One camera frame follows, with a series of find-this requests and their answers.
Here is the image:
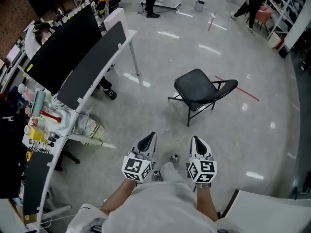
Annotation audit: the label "teal cylinder bottle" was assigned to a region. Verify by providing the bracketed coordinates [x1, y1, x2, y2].
[31, 91, 47, 117]

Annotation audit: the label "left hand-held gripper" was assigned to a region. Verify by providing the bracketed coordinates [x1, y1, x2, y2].
[121, 132, 158, 182]

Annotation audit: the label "red handheld appliance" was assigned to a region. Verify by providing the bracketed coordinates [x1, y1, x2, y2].
[38, 110, 63, 124]

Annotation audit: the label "black waste bin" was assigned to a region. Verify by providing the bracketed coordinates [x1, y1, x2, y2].
[278, 45, 291, 59]

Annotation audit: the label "black computer monitor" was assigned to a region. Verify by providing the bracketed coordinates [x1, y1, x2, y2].
[23, 3, 103, 96]

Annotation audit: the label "pale green carton box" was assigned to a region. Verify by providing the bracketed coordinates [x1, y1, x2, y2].
[73, 107, 107, 146]

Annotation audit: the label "dark grey desk divider panel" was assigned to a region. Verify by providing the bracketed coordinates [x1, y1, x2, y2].
[56, 21, 127, 111]
[22, 150, 54, 216]

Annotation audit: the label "red floor tape strip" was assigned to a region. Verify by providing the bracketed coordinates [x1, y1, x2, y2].
[207, 12, 217, 32]
[214, 75, 260, 102]

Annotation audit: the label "person's white t-shirt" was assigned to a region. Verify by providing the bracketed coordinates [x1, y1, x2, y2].
[66, 181, 219, 233]

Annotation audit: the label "person's left forearm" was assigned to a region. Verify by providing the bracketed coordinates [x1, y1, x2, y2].
[100, 178, 138, 215]

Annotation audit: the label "black folding chair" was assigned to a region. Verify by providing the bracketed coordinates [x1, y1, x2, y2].
[167, 68, 239, 127]

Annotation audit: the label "person's grey trousers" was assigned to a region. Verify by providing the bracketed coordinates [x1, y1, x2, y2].
[157, 160, 196, 188]

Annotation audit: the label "white square bin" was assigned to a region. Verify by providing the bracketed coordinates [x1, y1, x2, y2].
[267, 32, 282, 49]

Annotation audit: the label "grey waste bin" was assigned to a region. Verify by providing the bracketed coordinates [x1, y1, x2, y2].
[194, 0, 206, 13]

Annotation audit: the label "person's right forearm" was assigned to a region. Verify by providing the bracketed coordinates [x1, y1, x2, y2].
[195, 183, 219, 222]

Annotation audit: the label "white shelving rack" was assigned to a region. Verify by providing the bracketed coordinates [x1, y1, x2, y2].
[263, 0, 307, 41]

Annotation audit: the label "pink armchair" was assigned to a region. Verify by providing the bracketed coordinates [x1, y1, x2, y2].
[255, 5, 276, 31]

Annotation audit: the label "long white office desk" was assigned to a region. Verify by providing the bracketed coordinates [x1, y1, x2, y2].
[14, 29, 142, 233]

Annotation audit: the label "black garment pile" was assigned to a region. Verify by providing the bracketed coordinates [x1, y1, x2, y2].
[0, 93, 29, 200]

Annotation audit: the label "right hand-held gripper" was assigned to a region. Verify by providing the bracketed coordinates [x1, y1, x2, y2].
[187, 135, 218, 184]

